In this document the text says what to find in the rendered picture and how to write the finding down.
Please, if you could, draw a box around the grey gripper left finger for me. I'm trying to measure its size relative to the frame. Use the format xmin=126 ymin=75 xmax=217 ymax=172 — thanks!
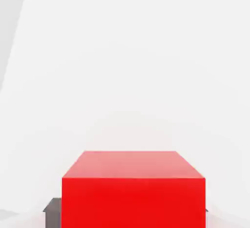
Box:
xmin=42 ymin=197 xmax=63 ymax=228

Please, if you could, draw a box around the small red cube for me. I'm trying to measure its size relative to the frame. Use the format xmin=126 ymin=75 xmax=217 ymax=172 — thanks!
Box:
xmin=61 ymin=150 xmax=207 ymax=228

